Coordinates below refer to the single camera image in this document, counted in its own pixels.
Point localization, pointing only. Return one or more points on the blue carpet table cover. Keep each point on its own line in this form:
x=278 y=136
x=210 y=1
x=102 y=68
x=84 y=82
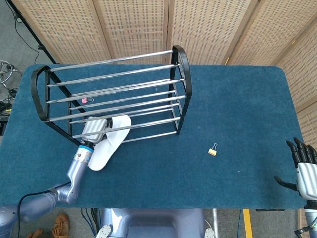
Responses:
x=223 y=111

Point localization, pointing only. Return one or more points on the brown suede shoe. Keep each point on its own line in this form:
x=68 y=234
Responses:
x=60 y=224
x=36 y=234

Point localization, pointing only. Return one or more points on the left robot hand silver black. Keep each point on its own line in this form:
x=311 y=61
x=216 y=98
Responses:
x=94 y=129

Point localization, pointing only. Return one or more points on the lavender robot torso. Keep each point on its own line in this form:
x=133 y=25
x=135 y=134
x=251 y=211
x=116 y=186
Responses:
x=153 y=223

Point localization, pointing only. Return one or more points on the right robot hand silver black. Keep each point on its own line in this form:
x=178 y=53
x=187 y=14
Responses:
x=308 y=181

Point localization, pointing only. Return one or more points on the pink binder clip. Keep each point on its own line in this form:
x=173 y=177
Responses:
x=84 y=100

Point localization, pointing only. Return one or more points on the metal table leg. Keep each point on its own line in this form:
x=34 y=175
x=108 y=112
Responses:
x=215 y=220

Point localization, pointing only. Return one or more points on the chrome chair base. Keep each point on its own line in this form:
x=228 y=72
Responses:
x=5 y=65

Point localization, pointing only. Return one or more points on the wooden rattan folding screen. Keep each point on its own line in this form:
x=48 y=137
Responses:
x=138 y=24

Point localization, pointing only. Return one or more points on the black chrome shoe rack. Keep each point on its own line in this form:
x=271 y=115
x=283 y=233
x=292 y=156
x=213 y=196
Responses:
x=187 y=72

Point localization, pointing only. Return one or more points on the tan binder clip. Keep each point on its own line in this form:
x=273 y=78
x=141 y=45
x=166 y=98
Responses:
x=212 y=152

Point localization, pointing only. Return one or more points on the white perforated robot pad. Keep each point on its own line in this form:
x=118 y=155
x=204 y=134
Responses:
x=104 y=231
x=210 y=233

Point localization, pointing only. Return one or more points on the white slipper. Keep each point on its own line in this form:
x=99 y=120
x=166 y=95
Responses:
x=106 y=151

